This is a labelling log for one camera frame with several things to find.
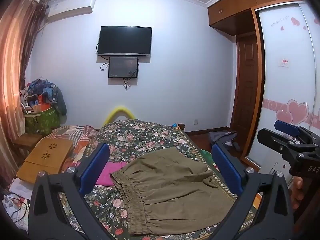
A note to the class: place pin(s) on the grey clothes heap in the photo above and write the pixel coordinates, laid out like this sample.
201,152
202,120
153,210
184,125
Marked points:
221,137

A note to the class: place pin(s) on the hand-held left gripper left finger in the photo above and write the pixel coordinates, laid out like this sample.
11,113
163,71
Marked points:
96,166

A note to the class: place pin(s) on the striped orange quilt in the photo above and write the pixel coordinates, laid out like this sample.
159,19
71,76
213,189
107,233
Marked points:
75,135

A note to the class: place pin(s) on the floral bed blanket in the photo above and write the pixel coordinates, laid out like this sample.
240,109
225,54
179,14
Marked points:
140,135

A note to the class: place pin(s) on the brown wooden door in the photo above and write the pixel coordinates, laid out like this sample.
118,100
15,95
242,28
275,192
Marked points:
246,85

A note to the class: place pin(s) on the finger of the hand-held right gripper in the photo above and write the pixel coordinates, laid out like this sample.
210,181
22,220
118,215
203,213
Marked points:
272,140
287,126

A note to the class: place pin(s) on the wooden lap table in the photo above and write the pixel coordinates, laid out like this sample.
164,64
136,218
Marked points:
42,160

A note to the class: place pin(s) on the person's right hand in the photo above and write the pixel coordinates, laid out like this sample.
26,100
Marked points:
298,192

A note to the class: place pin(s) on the black wall television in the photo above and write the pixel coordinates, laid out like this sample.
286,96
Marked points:
124,40

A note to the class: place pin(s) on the wooden wardrobe with heart print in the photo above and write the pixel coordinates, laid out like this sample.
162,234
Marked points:
285,67

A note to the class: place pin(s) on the reddish brown curtain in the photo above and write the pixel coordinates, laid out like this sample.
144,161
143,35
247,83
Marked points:
15,55

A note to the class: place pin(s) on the small black wall monitor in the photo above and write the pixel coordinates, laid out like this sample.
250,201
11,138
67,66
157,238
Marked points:
123,67

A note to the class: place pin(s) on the pink pants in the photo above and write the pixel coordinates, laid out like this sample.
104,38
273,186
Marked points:
110,173

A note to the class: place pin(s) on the white paper label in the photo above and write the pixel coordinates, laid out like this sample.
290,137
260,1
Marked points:
284,62

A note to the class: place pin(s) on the pile of colourful clothes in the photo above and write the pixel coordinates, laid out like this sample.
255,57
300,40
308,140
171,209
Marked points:
50,92

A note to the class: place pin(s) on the olive green pants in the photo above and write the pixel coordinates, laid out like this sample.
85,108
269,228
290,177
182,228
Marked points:
175,192

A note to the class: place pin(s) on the green fabric bag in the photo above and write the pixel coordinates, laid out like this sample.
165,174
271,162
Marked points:
42,121

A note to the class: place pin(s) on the white air conditioner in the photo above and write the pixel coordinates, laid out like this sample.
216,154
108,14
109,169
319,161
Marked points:
71,7

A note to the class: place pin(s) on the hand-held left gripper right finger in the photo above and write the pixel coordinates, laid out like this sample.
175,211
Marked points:
226,168

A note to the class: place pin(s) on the wooden stool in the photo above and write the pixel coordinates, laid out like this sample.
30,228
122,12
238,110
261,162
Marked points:
25,140

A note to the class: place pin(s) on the white wall socket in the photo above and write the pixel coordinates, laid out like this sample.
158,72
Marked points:
196,122

